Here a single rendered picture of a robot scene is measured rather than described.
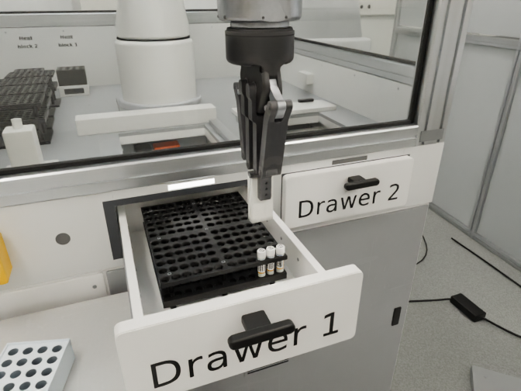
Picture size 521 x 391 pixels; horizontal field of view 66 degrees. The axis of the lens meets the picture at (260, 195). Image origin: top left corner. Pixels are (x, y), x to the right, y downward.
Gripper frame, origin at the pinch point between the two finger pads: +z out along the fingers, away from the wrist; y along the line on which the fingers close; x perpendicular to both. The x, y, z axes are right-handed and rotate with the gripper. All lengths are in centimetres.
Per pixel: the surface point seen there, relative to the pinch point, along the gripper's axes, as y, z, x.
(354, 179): -16.0, 8.3, 25.4
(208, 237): -7.6, 9.5, -5.6
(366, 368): -20, 69, 39
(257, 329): 13.6, 8.5, -5.7
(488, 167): -97, 56, 164
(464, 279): -68, 99, 131
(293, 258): -2.3, 12.9, 6.2
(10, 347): -6.7, 20.0, -34.3
